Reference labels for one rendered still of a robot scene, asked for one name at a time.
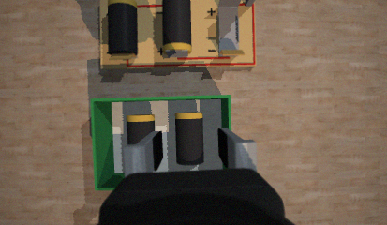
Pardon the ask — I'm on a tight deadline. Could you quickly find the green open-top box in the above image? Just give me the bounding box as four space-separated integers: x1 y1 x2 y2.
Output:
91 95 231 190

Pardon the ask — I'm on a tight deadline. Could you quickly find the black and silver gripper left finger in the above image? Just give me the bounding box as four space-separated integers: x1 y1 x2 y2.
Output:
123 131 163 177

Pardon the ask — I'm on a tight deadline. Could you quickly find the black cylinder with yellow band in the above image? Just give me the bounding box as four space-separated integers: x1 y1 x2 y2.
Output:
162 0 192 54
127 114 155 144
175 112 204 165
108 0 138 55

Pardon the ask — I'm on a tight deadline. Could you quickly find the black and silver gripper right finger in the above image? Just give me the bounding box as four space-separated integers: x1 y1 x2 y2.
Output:
217 128 257 171

